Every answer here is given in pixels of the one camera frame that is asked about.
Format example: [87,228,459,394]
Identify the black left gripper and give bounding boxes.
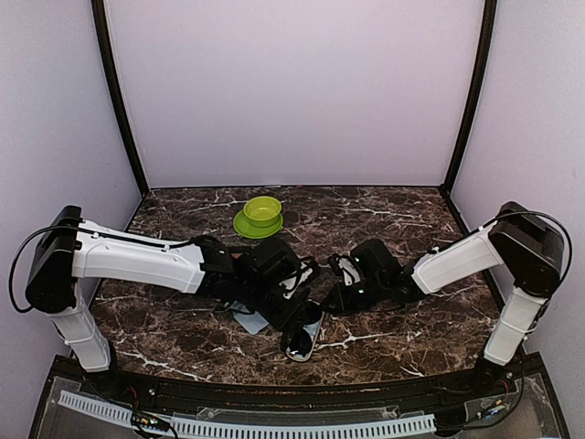
[239,280,308,335]

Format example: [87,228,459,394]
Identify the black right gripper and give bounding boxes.
[320,275,388,316]

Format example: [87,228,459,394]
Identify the black sunglasses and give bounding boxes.
[280,324,314,360]

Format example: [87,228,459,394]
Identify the black checkered glasses case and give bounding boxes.
[280,300,324,362]

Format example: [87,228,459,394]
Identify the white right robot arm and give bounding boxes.
[321,201,573,397]

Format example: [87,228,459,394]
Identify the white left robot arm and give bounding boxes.
[15,206,321,399]

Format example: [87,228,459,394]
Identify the left light blue cloth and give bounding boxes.
[230,302,269,335]

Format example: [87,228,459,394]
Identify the green plastic plate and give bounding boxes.
[233,210,283,240]

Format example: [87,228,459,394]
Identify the green plastic bowl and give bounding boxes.
[243,196,282,227]

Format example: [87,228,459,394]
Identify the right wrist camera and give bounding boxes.
[327,253,362,286]

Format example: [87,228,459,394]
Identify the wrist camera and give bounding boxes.
[327,253,362,286]
[279,256,321,299]

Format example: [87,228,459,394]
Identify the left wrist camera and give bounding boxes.
[279,256,321,299]

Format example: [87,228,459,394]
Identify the white slotted cable duct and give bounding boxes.
[58,391,436,438]

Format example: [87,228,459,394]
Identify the right black frame post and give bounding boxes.
[440,0,498,198]

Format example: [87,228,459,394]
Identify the black frame post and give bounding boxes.
[90,0,150,198]
[440,0,498,198]

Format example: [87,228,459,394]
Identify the left black frame post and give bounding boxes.
[90,0,150,198]

